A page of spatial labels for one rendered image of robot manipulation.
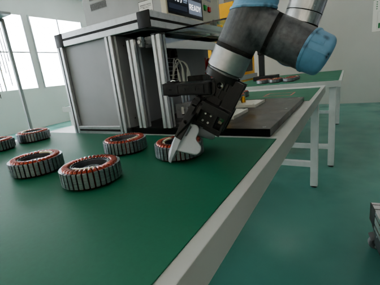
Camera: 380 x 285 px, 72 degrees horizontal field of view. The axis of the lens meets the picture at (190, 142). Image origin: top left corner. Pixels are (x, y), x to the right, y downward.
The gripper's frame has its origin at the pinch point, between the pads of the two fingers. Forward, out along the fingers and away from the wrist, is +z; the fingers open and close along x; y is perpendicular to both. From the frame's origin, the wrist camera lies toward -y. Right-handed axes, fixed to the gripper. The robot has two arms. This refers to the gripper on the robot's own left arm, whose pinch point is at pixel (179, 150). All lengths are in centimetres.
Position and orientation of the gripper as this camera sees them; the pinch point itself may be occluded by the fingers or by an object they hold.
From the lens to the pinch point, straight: 60.8
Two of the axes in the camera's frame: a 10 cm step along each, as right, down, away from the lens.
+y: 8.6, 4.7, -1.8
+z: -3.7, 8.4, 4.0
